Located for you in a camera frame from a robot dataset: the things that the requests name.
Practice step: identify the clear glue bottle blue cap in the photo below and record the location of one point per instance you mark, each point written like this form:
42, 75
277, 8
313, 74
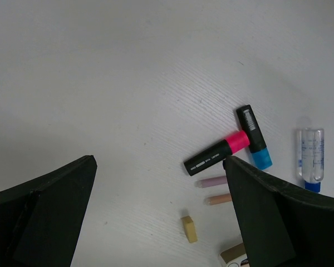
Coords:
310, 157

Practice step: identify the pink cap black highlighter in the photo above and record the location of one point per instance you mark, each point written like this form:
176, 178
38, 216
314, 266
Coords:
216, 153

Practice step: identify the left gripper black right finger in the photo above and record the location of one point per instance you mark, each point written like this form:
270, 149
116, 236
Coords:
281, 224

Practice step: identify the small yellow eraser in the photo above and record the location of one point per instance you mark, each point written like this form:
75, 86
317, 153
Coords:
189, 229

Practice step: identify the orange pastel pen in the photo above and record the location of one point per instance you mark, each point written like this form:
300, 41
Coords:
218, 199

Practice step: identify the purple pastel pen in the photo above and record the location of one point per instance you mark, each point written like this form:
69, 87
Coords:
210, 182

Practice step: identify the blue cap black highlighter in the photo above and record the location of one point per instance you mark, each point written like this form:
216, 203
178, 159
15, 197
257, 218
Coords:
258, 148

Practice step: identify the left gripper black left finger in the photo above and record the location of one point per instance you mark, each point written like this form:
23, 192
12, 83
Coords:
41, 219

